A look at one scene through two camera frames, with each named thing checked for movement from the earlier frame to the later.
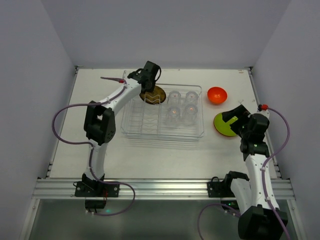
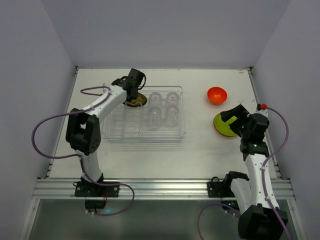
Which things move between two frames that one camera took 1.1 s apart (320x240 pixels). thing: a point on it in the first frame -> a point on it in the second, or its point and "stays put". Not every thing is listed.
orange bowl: [217, 95] stays put
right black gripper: [238, 120] stays put
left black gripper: [148, 85] -> [133, 92]
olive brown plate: [156, 96] -> [140, 100]
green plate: [224, 127] stays put
